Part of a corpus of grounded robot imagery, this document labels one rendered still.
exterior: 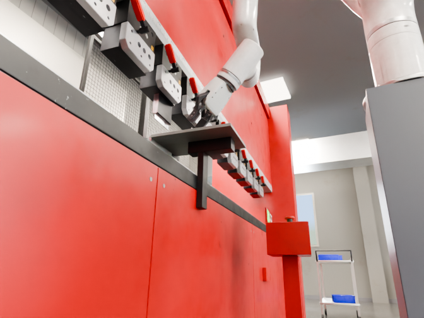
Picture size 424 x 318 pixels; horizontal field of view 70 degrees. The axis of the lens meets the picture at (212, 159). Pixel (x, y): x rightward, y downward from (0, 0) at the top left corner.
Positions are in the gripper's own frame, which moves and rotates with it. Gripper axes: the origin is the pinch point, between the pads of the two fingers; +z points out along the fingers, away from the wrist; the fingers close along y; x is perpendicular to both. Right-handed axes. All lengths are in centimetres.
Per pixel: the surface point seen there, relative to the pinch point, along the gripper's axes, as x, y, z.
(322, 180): -114, -734, -141
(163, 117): -12.5, 0.3, 5.4
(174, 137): 1.1, 5.6, 9.1
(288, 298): 50, -46, 31
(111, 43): -17.8, 29.4, -1.3
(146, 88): -18.6, 8.8, 1.4
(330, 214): -48, -734, -82
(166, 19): -32.3, 9.0, -23.5
